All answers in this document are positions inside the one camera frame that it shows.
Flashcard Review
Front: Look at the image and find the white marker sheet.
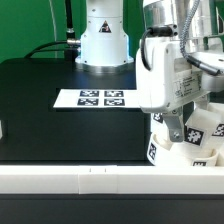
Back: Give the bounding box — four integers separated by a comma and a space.
54, 89, 139, 109

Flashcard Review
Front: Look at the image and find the white block at left edge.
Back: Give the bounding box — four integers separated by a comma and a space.
0, 120, 3, 140

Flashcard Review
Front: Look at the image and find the white round stool seat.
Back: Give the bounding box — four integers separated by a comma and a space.
147, 133, 219, 167

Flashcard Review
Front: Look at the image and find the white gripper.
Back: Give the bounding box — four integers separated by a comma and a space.
136, 38, 224, 142

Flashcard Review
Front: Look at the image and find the black cable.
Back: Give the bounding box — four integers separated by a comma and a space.
23, 0, 82, 60

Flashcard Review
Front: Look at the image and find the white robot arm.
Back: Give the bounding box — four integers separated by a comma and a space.
76, 0, 224, 142

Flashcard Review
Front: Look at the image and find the white front fence bar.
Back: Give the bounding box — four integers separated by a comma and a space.
0, 165, 224, 194

